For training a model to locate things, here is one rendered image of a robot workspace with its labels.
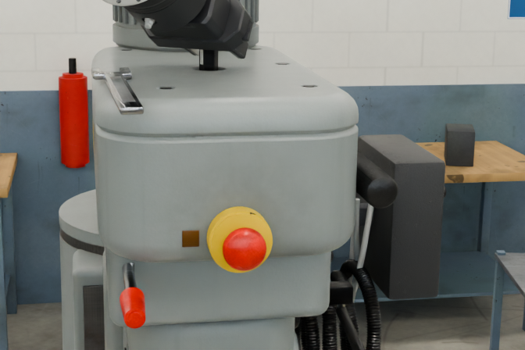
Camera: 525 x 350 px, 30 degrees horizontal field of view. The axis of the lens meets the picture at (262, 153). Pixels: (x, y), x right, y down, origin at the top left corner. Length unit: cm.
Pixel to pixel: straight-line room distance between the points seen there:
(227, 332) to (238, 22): 34
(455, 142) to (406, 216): 368
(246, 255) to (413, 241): 59
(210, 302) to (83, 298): 54
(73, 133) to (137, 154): 435
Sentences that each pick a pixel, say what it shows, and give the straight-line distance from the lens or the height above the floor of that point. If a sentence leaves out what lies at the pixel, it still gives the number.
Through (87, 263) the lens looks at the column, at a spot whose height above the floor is 153.
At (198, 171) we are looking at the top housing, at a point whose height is 182.
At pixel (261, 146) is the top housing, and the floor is 185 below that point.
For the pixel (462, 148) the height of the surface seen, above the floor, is 97.
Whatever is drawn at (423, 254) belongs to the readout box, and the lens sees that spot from 146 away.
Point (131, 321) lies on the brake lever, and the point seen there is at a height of 170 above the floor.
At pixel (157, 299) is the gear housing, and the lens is 105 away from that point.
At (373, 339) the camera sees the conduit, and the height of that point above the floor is 147.
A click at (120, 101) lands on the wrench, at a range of 85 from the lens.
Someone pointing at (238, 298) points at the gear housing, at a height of 166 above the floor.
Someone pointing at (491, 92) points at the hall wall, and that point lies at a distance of 584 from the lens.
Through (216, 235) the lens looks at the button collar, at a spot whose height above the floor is 177.
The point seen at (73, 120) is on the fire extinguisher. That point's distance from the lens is 524.
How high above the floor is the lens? 204
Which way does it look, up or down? 13 degrees down
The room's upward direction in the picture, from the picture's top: 1 degrees clockwise
